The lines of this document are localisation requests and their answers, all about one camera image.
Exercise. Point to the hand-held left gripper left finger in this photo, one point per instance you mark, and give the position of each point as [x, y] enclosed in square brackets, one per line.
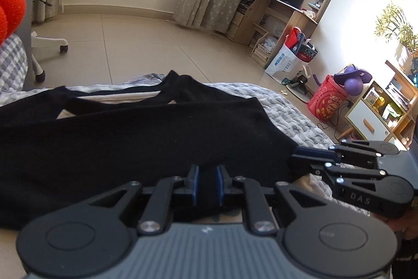
[195, 182]

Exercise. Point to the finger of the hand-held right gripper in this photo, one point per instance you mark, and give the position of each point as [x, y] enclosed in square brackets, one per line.
[352, 172]
[310, 156]

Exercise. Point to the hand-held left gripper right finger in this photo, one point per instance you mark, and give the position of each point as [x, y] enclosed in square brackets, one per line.
[219, 182]

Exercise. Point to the beige and black sweatshirt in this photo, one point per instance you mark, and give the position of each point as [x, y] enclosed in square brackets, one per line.
[130, 141]

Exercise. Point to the person's right forearm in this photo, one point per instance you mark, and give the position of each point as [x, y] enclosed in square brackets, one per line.
[405, 256]

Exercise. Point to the person's right hand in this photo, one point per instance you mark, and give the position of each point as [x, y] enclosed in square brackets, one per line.
[396, 228]

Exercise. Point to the white and wood cabinet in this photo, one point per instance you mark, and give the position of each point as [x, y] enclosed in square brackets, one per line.
[365, 122]

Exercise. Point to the red printed bucket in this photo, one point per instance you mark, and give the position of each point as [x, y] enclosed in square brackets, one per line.
[326, 102]

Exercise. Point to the grey checked quilt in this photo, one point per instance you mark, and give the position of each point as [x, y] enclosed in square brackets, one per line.
[281, 105]

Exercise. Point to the paper scrap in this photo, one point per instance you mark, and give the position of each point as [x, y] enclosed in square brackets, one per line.
[284, 92]

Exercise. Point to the black device on white stand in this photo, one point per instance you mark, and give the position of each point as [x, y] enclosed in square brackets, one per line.
[298, 83]

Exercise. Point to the purple exercise ball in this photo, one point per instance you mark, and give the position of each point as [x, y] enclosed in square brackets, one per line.
[352, 88]

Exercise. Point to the purple plastic toy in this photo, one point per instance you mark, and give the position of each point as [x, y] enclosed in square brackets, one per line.
[359, 75]

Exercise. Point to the white shopping bag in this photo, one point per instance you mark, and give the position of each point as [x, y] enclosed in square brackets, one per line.
[282, 63]

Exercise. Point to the dark tote bag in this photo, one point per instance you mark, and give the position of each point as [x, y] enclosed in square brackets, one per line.
[307, 53]

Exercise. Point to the wooden file rack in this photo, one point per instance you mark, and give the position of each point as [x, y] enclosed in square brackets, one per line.
[264, 53]

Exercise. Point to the red bag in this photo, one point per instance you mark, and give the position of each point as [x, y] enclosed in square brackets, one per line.
[291, 38]

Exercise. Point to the potted green plant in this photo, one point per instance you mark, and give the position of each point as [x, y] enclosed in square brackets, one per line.
[401, 30]

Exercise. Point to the wooden desk with shelves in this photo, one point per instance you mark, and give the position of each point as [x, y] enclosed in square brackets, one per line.
[258, 14]

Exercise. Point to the pale patterned drape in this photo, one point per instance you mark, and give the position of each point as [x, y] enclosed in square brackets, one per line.
[49, 11]

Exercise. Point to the red flower cushion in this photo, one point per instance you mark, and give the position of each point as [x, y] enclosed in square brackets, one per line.
[11, 4]

